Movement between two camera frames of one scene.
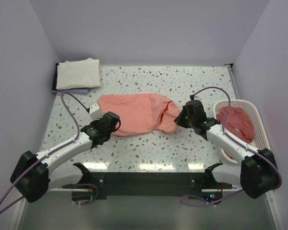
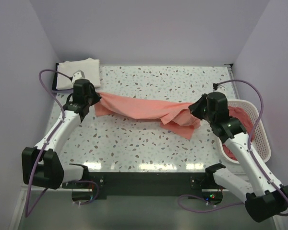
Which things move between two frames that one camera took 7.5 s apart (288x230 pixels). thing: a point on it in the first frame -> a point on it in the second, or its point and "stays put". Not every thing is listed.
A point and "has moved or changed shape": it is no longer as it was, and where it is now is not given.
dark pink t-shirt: x=239 y=122 stays put
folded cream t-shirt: x=78 y=74 stays put
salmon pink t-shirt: x=141 y=112 has moved or changed shape
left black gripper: x=94 y=122 -> x=96 y=97
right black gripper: x=179 y=120 -> x=194 y=108
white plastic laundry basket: x=260 y=141 stays put
